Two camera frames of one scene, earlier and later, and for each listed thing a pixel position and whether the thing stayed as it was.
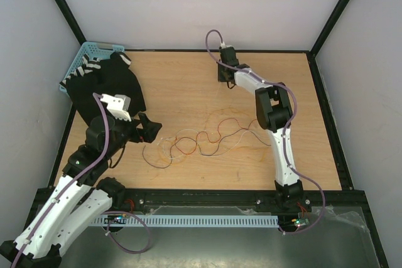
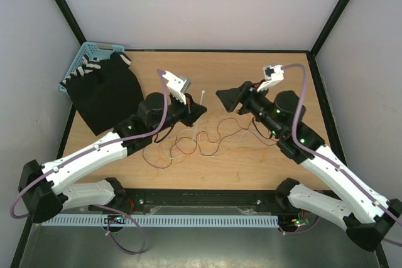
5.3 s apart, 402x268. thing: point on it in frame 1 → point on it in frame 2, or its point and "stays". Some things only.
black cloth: [110, 79] stays
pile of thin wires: [202, 153] → [211, 143]
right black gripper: [220, 78] → [245, 95]
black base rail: [252, 201] stays
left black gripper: [147, 132] → [192, 110]
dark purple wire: [198, 149] → [241, 131]
